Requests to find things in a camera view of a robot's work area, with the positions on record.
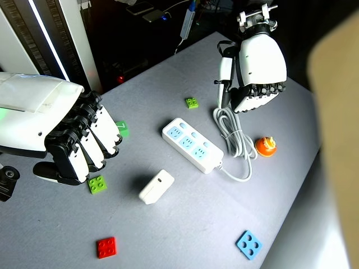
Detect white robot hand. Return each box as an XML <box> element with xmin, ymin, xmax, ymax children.
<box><xmin>214</xmin><ymin>31</ymin><xmax>288</xmax><ymax>114</ymax></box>
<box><xmin>0</xmin><ymin>72</ymin><xmax>124</xmax><ymax>186</ymax></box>

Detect white power strip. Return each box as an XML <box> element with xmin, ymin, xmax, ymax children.
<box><xmin>162</xmin><ymin>117</ymin><xmax>225</xmax><ymax>175</ymax></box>

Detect white power adapter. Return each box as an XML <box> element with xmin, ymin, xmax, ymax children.
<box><xmin>138</xmin><ymin>169</ymin><xmax>175</xmax><ymax>205</ymax></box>

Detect silver adapter box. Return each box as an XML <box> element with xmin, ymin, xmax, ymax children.
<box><xmin>179</xmin><ymin>7</ymin><xmax>196</xmax><ymax>40</ymax></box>

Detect orange toy cake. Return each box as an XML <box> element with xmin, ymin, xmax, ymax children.
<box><xmin>254</xmin><ymin>136</ymin><xmax>278</xmax><ymax>157</ymax></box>

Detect green number cube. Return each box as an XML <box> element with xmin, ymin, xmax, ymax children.
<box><xmin>114</xmin><ymin>120</ymin><xmax>131</xmax><ymax>138</ymax></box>

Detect beige blurred panel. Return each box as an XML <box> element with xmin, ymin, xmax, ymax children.
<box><xmin>307</xmin><ymin>8</ymin><xmax>359</xmax><ymax>269</ymax></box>

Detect grey device with blue light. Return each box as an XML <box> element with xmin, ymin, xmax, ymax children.
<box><xmin>142</xmin><ymin>9</ymin><xmax>169</xmax><ymax>24</ymax></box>

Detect dark phone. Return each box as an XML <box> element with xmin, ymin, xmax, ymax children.
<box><xmin>125</xmin><ymin>2</ymin><xmax>154</xmax><ymax>16</ymax></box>

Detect red toy brick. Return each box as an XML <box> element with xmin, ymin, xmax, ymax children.
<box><xmin>96</xmin><ymin>236</ymin><xmax>118</xmax><ymax>259</ymax></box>

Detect grey table cloth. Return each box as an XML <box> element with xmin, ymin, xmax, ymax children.
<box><xmin>0</xmin><ymin>31</ymin><xmax>322</xmax><ymax>269</ymax></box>

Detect blue four-hole block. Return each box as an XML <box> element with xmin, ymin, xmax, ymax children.
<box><xmin>236</xmin><ymin>230</ymin><xmax>264</xmax><ymax>261</ymax></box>

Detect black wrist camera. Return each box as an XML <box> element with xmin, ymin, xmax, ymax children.
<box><xmin>0</xmin><ymin>165</ymin><xmax>21</xmax><ymax>202</ymax></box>

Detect grey power strip cord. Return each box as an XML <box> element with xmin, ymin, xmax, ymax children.
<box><xmin>212</xmin><ymin>107</ymin><xmax>259</xmax><ymax>182</ymax></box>

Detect white frame with light strip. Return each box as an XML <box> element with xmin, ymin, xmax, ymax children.
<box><xmin>0</xmin><ymin>0</ymin><xmax>103</xmax><ymax>95</ymax></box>

